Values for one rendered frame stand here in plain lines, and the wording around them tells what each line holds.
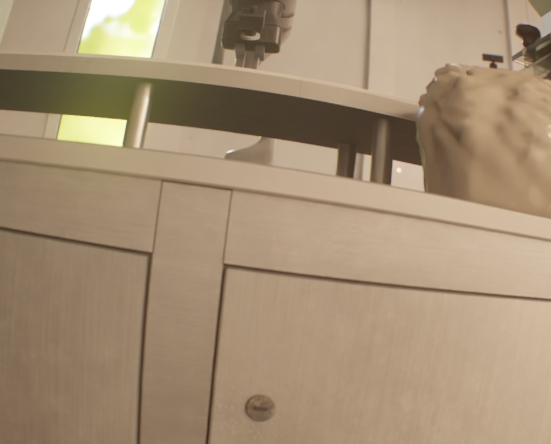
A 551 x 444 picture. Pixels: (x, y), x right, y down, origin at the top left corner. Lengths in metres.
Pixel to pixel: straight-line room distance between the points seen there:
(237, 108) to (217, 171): 0.39
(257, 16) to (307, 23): 2.63
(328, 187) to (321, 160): 2.87
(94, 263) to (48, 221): 0.05
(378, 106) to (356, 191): 0.32
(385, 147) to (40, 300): 0.48
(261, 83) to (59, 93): 0.25
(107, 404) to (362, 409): 0.19
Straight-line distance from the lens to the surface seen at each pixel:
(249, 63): 1.54
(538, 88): 0.83
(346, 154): 1.10
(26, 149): 0.61
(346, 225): 0.62
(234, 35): 1.05
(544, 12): 1.31
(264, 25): 1.06
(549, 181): 0.80
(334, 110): 0.94
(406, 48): 3.74
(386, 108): 0.93
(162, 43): 3.46
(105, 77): 0.91
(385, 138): 0.95
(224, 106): 0.99
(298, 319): 0.61
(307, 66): 3.57
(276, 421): 0.61
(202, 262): 0.60
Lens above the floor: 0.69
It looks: 7 degrees up
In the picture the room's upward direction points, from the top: 7 degrees clockwise
